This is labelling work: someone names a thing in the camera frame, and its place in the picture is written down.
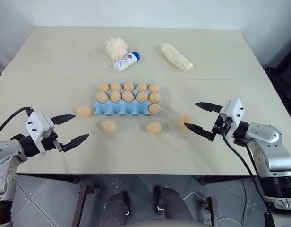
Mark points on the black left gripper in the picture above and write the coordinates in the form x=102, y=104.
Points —
x=49, y=141

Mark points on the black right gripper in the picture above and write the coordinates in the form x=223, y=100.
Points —
x=222, y=126

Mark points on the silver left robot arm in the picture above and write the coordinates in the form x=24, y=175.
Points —
x=8, y=165

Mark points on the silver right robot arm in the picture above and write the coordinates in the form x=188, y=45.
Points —
x=270, y=146

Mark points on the blue egg carton with eggs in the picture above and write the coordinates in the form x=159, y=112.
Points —
x=119, y=110

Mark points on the tan egg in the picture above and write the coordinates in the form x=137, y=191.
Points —
x=184, y=119
x=154, y=97
x=153, y=88
x=108, y=125
x=103, y=87
x=128, y=85
x=127, y=97
x=153, y=128
x=83, y=111
x=115, y=97
x=101, y=97
x=142, y=87
x=116, y=87
x=155, y=109
x=142, y=97

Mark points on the black table leg foot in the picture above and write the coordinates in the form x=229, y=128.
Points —
x=205, y=180
x=72, y=179

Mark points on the clear bag of white filling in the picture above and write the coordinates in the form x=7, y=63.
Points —
x=176, y=56

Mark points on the rusty brown metal bar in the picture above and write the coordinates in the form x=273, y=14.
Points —
x=212, y=210
x=80, y=205

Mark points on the white bottle with blue cap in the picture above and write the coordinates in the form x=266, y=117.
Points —
x=125, y=62

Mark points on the dark background furniture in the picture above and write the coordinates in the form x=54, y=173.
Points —
x=285, y=78

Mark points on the dark rounded shape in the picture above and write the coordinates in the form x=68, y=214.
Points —
x=173, y=208
x=116, y=209

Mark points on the pale peach bath pouf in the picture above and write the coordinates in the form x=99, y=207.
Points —
x=114, y=48

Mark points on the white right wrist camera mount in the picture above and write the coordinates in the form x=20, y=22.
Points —
x=233, y=111

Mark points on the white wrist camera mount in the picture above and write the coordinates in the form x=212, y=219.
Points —
x=38, y=125
x=233, y=111

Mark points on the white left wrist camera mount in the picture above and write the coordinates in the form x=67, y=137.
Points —
x=38, y=125

